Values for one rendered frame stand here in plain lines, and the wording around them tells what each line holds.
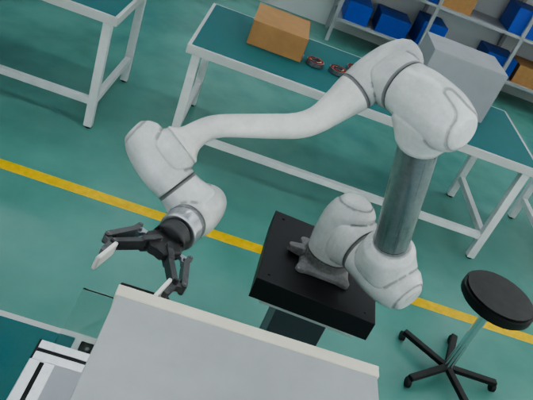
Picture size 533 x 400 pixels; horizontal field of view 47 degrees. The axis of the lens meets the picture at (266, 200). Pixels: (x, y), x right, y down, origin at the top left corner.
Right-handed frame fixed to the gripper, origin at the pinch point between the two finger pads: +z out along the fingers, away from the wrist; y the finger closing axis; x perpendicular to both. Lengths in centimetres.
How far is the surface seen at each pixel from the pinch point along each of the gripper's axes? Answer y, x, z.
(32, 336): 19, -46, -16
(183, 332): -15.6, 12.7, 17.1
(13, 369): 15.9, -46.9, -5.7
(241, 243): 0, -106, -196
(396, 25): 11, -33, -625
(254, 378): -28.1, 14.1, 18.3
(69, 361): -1.1, -9.4, 14.7
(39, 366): 2.2, -10.2, 18.3
